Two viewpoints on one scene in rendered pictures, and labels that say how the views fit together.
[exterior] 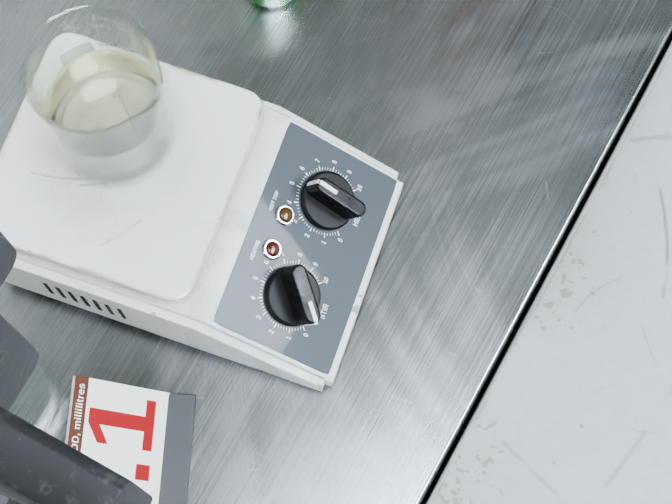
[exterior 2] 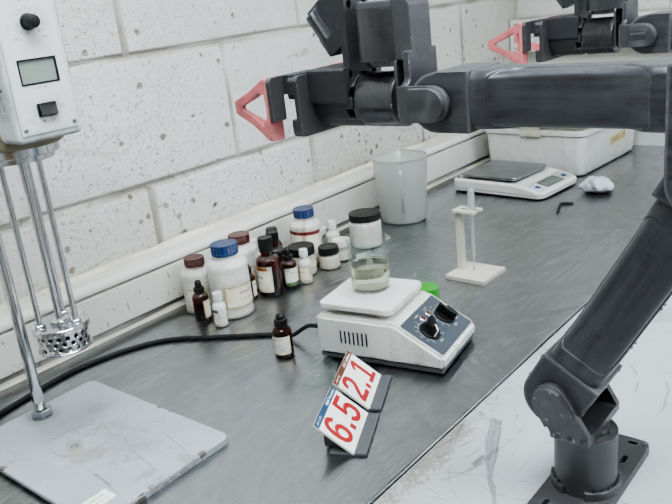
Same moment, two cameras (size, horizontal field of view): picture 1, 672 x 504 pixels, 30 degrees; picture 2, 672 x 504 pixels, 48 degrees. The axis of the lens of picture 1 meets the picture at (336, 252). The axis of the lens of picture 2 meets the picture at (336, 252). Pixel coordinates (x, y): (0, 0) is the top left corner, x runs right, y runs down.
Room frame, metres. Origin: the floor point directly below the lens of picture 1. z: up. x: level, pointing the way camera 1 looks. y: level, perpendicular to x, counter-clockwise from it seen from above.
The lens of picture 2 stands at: (-0.81, -0.09, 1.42)
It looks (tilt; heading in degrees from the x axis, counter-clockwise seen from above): 19 degrees down; 14
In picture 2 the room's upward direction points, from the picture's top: 6 degrees counter-clockwise
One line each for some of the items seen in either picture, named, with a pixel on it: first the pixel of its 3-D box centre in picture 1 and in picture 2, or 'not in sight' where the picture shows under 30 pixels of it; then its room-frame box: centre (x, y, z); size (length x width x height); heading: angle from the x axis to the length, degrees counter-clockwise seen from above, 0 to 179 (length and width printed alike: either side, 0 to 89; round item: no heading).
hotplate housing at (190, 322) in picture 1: (176, 207); (389, 322); (0.22, 0.09, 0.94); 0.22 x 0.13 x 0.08; 73
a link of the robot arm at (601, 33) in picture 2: not in sight; (602, 31); (0.52, -0.25, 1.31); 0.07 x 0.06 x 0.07; 63
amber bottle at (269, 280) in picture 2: not in sight; (268, 265); (0.44, 0.34, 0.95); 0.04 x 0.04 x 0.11
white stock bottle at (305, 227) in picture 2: not in sight; (306, 235); (0.60, 0.31, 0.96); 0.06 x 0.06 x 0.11
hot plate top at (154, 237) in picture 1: (120, 164); (371, 294); (0.22, 0.11, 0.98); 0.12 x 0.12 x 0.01; 73
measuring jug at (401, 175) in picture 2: not in sight; (401, 189); (0.86, 0.14, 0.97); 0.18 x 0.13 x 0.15; 8
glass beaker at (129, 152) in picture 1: (110, 106); (370, 264); (0.24, 0.11, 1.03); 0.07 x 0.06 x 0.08; 74
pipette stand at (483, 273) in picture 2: not in sight; (474, 241); (0.51, -0.03, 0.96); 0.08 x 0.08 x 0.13; 61
